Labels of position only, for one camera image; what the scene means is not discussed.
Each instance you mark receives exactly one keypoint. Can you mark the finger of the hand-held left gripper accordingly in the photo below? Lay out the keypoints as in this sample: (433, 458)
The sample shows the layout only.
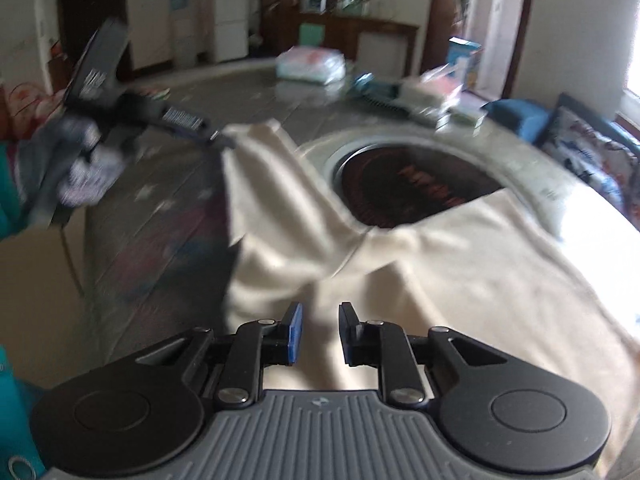
(205, 141)
(187, 117)

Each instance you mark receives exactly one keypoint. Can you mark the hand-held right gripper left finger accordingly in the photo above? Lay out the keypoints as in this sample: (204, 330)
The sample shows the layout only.
(294, 332)

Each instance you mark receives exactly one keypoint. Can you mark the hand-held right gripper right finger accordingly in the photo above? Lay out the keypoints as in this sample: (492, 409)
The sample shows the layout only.
(347, 332)

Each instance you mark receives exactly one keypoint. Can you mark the cream garment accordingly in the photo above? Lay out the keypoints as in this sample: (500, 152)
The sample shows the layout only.
(425, 280)

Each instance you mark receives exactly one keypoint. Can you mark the dark wooden door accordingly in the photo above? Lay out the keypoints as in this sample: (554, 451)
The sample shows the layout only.
(90, 15)

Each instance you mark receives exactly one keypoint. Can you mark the red floral cloth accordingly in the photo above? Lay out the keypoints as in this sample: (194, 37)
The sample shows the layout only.
(25, 102)

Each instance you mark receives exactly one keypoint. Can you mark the white refrigerator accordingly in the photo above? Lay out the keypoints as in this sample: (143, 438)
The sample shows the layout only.
(231, 15)

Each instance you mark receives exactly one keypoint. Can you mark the stack of white packets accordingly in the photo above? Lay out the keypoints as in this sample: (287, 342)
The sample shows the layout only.
(310, 66)

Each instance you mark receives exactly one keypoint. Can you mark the round recessed table heater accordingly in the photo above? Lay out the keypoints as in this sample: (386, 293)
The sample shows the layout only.
(410, 185)

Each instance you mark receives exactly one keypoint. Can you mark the dark wooden display cabinet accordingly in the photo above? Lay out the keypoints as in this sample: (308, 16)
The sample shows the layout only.
(330, 30)

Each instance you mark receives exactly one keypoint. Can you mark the blue and white packet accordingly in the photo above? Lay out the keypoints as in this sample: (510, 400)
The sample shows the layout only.
(372, 87)

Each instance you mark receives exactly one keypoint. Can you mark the white flat panel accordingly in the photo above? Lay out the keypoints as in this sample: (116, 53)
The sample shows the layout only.
(379, 46)

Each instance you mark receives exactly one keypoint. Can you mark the pile of flat boxes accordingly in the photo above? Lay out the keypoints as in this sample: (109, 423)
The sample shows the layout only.
(440, 97)

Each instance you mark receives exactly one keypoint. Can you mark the blue and white box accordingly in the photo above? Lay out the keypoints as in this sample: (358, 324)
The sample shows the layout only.
(464, 60)

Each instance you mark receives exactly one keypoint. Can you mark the blue corner sofa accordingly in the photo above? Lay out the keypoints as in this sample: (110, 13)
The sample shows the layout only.
(520, 115)

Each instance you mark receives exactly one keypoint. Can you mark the person's teal clothing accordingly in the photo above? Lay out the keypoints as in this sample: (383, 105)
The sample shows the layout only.
(15, 410)

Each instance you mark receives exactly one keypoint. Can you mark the butterfly print pillow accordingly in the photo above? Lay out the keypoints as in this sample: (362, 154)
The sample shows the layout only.
(590, 152)

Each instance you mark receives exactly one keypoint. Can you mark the brown wooden door frame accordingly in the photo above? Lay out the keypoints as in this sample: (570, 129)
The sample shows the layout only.
(520, 25)

